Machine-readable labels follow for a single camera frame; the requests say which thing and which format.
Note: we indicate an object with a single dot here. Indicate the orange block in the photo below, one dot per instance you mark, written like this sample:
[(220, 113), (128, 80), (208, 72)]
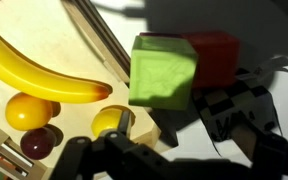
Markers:
[(217, 60)]

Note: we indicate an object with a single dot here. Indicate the wooden slatted tray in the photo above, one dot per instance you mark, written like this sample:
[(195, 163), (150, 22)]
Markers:
[(67, 50)]

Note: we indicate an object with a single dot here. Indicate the dark red toy plum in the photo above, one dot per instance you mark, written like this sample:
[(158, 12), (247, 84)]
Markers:
[(37, 143)]

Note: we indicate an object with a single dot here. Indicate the yellow toy banana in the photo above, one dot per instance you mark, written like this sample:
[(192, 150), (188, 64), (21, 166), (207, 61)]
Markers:
[(34, 80)]

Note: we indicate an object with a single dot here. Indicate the black zebra letter plush cube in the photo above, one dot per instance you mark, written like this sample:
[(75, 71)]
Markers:
[(232, 100)]

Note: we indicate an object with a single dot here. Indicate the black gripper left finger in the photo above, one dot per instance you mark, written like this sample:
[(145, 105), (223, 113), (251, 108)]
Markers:
[(125, 122)]

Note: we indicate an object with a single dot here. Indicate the toy orange fruit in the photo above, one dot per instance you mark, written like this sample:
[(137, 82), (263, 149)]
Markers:
[(27, 111)]

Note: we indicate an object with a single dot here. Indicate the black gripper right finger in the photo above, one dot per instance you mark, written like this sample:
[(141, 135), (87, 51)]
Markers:
[(245, 140)]

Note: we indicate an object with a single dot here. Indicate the yellow toy lemon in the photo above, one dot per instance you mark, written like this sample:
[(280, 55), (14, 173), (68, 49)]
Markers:
[(106, 121)]

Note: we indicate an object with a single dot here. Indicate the yellow-green block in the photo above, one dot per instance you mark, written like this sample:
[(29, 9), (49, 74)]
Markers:
[(162, 73)]

